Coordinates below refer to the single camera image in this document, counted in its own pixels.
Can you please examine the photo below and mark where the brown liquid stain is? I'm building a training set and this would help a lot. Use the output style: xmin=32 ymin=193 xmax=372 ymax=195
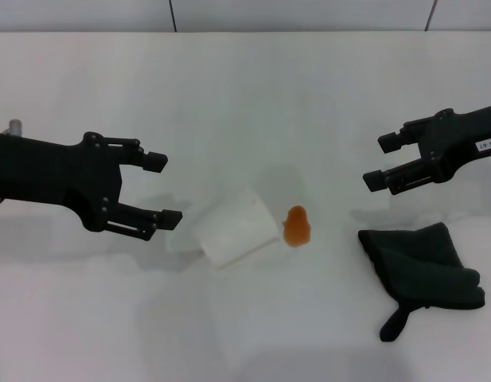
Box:
xmin=282 ymin=205 xmax=312 ymax=248

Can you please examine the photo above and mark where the dark blue rag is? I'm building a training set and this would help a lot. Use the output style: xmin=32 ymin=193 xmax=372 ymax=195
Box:
xmin=357 ymin=221 xmax=486 ymax=343

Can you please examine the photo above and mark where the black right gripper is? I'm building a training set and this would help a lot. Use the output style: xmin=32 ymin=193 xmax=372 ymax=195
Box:
xmin=362 ymin=103 xmax=491 ymax=196

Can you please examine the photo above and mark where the white paper cup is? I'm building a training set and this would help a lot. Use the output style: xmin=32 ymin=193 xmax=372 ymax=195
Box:
xmin=197 ymin=187 xmax=280 ymax=270

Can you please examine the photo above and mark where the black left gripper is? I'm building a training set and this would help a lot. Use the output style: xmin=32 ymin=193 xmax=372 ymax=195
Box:
xmin=0 ymin=131 xmax=184 ymax=242

